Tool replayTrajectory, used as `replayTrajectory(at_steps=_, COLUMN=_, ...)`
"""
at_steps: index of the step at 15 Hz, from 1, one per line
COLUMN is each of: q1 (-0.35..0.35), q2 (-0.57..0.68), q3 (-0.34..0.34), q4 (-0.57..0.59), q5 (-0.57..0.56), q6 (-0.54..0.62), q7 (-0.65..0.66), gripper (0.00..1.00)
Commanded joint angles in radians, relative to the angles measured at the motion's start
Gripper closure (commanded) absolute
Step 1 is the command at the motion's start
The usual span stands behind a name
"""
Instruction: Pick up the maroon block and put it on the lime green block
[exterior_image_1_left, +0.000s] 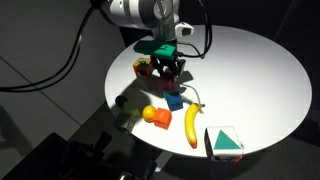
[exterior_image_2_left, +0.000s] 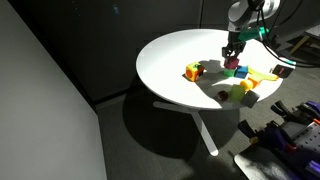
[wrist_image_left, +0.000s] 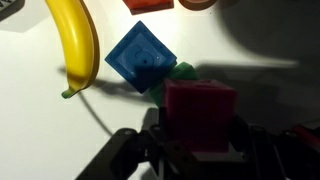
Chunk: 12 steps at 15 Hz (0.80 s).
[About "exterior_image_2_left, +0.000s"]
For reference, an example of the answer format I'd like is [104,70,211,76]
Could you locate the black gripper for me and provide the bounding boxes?
[221,38,248,61]

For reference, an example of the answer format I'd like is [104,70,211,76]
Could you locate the blue block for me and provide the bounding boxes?
[234,65,250,80]

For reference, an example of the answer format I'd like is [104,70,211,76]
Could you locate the orange block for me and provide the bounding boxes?
[249,77,264,90]

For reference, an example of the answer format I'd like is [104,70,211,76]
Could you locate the lime green block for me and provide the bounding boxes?
[229,83,247,103]

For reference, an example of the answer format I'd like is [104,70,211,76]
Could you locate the yellow ball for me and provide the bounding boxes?
[239,78,254,92]

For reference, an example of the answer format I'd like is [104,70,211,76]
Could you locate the yellow banana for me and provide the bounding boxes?
[247,66,280,82]

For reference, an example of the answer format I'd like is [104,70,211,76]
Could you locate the dark red ball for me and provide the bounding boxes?
[217,89,230,102]

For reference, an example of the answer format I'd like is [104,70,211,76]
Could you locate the orange yellow multicolor cube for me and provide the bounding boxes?
[185,61,206,83]

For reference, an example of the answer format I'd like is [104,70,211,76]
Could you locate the white box with teal triangle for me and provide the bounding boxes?
[271,59,297,79]

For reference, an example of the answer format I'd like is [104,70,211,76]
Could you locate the black spring clamp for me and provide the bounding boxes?
[270,99,298,118]
[237,119,265,142]

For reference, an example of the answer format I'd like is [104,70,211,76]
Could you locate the white table base legs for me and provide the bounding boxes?
[152,100,220,157]

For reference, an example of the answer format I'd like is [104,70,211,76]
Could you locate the purple spring clamp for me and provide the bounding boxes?
[296,100,320,122]
[262,122,300,152]
[305,159,320,178]

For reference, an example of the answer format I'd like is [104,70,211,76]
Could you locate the perforated metal plate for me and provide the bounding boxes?
[290,121,320,152]

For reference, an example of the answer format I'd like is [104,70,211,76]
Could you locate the black platform base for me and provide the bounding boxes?
[233,142,306,180]

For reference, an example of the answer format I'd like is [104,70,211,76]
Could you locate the green gripper mount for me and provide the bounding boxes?
[237,26,270,43]

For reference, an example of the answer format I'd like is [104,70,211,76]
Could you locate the looped black cable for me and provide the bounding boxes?
[258,6,320,70]

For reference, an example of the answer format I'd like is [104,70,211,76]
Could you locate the long black cable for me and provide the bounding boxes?
[278,0,306,29]

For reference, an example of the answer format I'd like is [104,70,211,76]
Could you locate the wooden furniture frame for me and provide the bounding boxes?
[288,24,320,56]

